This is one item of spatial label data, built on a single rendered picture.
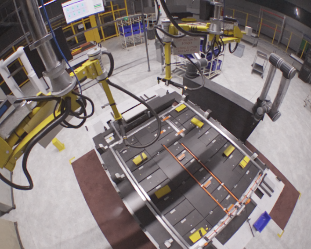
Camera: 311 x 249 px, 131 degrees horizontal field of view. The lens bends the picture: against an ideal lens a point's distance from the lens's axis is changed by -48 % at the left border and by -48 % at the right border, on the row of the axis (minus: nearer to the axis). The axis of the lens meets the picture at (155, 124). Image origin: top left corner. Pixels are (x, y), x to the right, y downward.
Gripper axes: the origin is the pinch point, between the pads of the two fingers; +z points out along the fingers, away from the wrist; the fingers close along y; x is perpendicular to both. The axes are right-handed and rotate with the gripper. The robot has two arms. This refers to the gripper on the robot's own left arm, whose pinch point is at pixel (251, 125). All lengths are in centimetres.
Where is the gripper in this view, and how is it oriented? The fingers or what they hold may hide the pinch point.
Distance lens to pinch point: 233.8
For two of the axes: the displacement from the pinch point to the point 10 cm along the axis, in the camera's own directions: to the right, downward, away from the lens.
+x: -7.1, -5.2, 4.8
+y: 7.0, -5.9, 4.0
